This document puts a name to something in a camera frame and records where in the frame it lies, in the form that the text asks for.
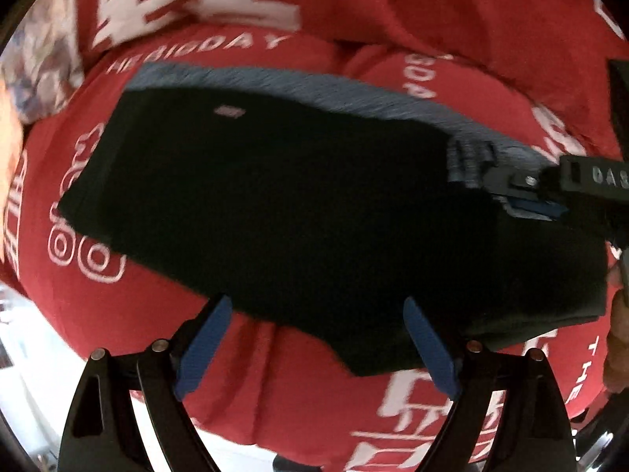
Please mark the red printed quilt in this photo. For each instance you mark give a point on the red printed quilt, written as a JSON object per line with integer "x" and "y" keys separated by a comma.
{"x": 442, "y": 10}

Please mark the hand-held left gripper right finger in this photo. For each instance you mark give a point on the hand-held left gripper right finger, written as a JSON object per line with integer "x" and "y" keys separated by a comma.
{"x": 432, "y": 349}

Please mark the red printed bedspread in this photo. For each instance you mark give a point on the red printed bedspread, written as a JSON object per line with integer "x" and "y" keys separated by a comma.
{"x": 304, "y": 403}

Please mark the black pants with grey trim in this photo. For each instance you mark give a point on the black pants with grey trim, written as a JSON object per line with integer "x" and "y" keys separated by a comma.
{"x": 295, "y": 206}

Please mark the person's right hand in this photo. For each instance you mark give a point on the person's right hand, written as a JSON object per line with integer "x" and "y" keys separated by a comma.
{"x": 619, "y": 334}

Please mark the colourful printed pillow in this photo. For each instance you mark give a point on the colourful printed pillow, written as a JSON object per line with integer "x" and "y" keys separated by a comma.
{"x": 44, "y": 59}

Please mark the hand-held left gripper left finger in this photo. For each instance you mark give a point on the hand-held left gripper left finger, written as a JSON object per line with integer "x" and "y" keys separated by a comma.
{"x": 204, "y": 349}

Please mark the cream cloth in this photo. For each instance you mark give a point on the cream cloth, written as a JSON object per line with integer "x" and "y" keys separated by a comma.
{"x": 7, "y": 147}

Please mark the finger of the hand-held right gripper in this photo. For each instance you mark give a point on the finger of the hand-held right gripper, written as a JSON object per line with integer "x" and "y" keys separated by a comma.
{"x": 516, "y": 182}
{"x": 533, "y": 209}

